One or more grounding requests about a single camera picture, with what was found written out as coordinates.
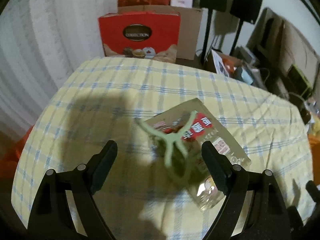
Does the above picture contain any small snack packet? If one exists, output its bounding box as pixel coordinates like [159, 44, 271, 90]
[145, 98, 251, 211]

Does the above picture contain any green plastic clip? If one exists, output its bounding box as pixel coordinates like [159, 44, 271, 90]
[138, 110, 198, 184]

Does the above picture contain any orange plastic basket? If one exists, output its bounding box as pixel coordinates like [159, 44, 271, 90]
[308, 134, 319, 165]

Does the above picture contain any yellow plaid tablecloth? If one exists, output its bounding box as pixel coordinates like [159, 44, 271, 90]
[11, 57, 314, 239]

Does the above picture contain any orange plastic bag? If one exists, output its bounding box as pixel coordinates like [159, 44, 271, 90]
[1, 126, 33, 179]

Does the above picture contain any green black power station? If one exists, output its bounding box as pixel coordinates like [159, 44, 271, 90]
[287, 64, 312, 100]

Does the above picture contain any brown cardboard box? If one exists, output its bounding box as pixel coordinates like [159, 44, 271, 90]
[118, 5, 202, 63]

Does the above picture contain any brown sofa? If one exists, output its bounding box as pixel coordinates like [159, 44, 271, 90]
[247, 8, 319, 102]

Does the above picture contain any red gift box front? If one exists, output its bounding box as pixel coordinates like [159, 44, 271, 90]
[98, 11, 181, 63]

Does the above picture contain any right black speaker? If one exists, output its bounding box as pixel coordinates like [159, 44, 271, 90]
[229, 0, 263, 55]

